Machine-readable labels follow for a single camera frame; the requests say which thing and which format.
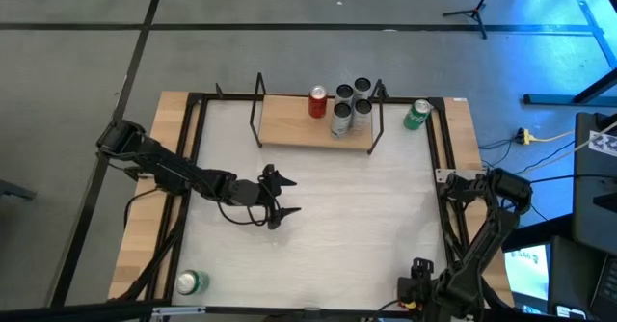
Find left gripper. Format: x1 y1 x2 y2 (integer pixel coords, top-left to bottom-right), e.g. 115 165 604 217
226 164 303 230

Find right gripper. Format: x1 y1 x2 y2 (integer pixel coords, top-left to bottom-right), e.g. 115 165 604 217
397 257 454 311

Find Celsius Arctic Vibe can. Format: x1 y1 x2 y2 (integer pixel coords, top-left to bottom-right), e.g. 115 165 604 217
330 101 354 140

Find red Coca-Cola can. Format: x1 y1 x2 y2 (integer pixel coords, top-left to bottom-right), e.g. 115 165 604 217
308 84 330 120

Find Celsius Tropical Vibe can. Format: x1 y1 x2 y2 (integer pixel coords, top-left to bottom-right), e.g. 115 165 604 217
350 98 374 133

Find green Sprite can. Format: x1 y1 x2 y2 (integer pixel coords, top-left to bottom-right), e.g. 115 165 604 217
402 98 432 131
174 269 211 297

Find silver mounting plate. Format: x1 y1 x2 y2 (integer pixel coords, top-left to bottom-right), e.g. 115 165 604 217
435 168 483 184

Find laptop screen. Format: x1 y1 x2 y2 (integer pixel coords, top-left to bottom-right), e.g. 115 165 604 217
503 242 552 313

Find slim Celsius can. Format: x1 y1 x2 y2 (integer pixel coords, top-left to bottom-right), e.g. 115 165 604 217
335 83 356 106
353 76 373 102

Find black keyboard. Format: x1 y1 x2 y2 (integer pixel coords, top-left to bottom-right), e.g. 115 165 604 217
590 256 617 322

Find black cabinet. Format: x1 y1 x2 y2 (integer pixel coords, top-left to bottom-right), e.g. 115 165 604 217
572 112 617 255

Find black floor beam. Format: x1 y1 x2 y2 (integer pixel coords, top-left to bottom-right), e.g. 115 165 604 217
523 68 617 107

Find white marker tag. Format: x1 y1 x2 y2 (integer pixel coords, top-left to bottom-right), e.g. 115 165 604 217
587 129 617 158

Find black tripod stand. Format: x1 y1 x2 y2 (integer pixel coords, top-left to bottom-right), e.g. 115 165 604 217
442 0 500 40

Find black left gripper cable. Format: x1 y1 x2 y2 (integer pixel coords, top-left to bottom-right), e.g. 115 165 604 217
215 200 272 228

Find black frame wooden shelf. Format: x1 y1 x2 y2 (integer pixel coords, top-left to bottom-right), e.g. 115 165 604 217
248 72 390 156

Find black table frame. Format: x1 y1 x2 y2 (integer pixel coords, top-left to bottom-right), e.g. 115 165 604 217
144 92 467 316

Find yellow power cable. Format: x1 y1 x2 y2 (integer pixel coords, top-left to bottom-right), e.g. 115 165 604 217
514 127 587 146

